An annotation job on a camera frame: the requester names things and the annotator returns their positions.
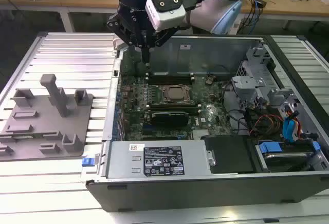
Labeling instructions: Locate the black drive bay cover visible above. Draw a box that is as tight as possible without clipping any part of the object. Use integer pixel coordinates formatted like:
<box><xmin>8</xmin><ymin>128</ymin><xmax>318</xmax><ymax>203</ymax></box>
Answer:
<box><xmin>202</xmin><ymin>134</ymin><xmax>257</xmax><ymax>175</ymax></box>

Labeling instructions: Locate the grey parts rack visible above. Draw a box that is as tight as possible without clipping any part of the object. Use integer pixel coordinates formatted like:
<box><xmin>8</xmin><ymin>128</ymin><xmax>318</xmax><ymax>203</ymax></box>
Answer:
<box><xmin>0</xmin><ymin>73</ymin><xmax>95</xmax><ymax>162</ymax></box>

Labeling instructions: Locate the black graphics card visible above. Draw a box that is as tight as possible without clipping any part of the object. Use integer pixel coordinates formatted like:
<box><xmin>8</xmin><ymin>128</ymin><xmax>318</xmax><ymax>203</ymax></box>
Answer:
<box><xmin>151</xmin><ymin>110</ymin><xmax>190</xmax><ymax>126</ymax></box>

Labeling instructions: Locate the green motherboard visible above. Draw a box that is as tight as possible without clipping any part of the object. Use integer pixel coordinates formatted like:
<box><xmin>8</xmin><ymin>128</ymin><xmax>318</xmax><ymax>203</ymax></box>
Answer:
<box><xmin>119</xmin><ymin>51</ymin><xmax>232</xmax><ymax>141</ymax></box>

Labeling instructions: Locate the silver chipset heatsink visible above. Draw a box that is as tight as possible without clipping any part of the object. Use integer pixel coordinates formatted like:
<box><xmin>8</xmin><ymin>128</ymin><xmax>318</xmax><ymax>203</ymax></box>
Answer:
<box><xmin>192</xmin><ymin>130</ymin><xmax>211</xmax><ymax>140</ymax></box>

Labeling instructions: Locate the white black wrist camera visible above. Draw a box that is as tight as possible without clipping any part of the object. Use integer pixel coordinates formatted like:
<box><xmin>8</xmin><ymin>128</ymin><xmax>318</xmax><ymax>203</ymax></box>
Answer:
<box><xmin>144</xmin><ymin>0</ymin><xmax>186</xmax><ymax>32</ymax></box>

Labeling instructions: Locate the blue disk wire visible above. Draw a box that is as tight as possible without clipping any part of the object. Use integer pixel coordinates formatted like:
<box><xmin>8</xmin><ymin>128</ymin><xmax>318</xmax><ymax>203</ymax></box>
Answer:
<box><xmin>282</xmin><ymin>105</ymin><xmax>296</xmax><ymax>142</ymax></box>

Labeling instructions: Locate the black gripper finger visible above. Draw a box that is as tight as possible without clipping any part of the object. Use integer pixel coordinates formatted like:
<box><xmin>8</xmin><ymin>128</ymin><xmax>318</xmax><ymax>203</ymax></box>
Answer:
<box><xmin>106</xmin><ymin>14</ymin><xmax>146</xmax><ymax>64</ymax></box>
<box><xmin>145</xmin><ymin>27</ymin><xmax>178</xmax><ymax>64</ymax></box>

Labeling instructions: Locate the CPU socket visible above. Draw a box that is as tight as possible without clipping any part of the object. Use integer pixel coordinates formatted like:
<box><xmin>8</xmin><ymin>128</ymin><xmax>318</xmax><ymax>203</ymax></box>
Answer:
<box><xmin>160</xmin><ymin>83</ymin><xmax>196</xmax><ymax>104</ymax></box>

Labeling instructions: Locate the silver CPU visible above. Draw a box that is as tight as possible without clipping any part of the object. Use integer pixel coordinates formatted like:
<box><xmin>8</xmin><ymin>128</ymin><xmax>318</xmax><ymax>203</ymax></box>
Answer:
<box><xmin>168</xmin><ymin>86</ymin><xmax>190</xmax><ymax>100</ymax></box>

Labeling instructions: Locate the grey power supply unit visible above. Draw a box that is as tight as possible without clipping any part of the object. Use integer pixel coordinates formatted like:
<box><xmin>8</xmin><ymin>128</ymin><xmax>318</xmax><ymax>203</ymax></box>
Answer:
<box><xmin>104</xmin><ymin>140</ymin><xmax>214</xmax><ymax>181</ymax></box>

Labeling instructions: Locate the hard disk in blue carrier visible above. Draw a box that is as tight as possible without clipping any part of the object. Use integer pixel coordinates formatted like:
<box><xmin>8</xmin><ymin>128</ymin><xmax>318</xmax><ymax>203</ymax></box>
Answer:
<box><xmin>255</xmin><ymin>141</ymin><xmax>322</xmax><ymax>174</ymax></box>

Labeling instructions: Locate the wooden desk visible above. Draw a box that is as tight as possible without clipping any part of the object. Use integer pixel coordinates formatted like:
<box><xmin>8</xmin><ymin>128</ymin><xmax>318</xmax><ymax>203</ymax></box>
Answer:
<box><xmin>241</xmin><ymin>0</ymin><xmax>329</xmax><ymax>22</ymax></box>
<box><xmin>0</xmin><ymin>0</ymin><xmax>121</xmax><ymax>14</ymax></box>

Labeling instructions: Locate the pale case release latch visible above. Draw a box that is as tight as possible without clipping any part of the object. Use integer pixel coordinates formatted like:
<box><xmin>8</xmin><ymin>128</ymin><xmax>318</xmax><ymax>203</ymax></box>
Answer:
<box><xmin>113</xmin><ymin>38</ymin><xmax>127</xmax><ymax>52</ymax></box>

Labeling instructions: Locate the black RAM slot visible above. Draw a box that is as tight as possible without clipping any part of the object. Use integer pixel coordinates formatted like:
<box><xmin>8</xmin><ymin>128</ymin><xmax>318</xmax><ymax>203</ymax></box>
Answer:
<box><xmin>146</xmin><ymin>109</ymin><xmax>203</xmax><ymax>114</ymax></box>
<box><xmin>145</xmin><ymin>71</ymin><xmax>195</xmax><ymax>76</ymax></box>
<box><xmin>145</xmin><ymin>104</ymin><xmax>202</xmax><ymax>108</ymax></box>
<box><xmin>145</xmin><ymin>78</ymin><xmax>195</xmax><ymax>82</ymax></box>
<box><xmin>145</xmin><ymin>74</ymin><xmax>195</xmax><ymax>79</ymax></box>
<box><xmin>146</xmin><ymin>107</ymin><xmax>203</xmax><ymax>110</ymax></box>
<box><xmin>145</xmin><ymin>102</ymin><xmax>202</xmax><ymax>105</ymax></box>
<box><xmin>145</xmin><ymin>81</ymin><xmax>195</xmax><ymax>85</ymax></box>

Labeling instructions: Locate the black red yellow wire bundle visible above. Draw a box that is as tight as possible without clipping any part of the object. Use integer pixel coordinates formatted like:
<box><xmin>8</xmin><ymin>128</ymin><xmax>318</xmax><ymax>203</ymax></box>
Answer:
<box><xmin>245</xmin><ymin>113</ymin><xmax>285</xmax><ymax>136</ymax></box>

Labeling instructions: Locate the black camera cable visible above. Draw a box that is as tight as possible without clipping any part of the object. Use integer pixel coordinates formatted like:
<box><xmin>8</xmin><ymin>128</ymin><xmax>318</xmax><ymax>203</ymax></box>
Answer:
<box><xmin>184</xmin><ymin>0</ymin><xmax>244</xmax><ymax>11</ymax></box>

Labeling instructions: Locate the blue case latch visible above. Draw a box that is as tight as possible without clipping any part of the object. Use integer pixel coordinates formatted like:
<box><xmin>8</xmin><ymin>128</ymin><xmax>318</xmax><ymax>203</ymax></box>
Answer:
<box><xmin>81</xmin><ymin>157</ymin><xmax>94</xmax><ymax>169</ymax></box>

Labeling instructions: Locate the black open PC case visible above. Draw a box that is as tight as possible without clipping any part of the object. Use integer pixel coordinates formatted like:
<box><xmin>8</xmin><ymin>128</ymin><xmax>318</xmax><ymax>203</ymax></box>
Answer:
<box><xmin>81</xmin><ymin>33</ymin><xmax>329</xmax><ymax>213</ymax></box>

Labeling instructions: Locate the grey metal drive cage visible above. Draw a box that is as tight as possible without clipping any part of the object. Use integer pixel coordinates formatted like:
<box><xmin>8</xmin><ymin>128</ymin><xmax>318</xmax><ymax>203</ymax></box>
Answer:
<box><xmin>231</xmin><ymin>46</ymin><xmax>303</xmax><ymax>112</ymax></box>

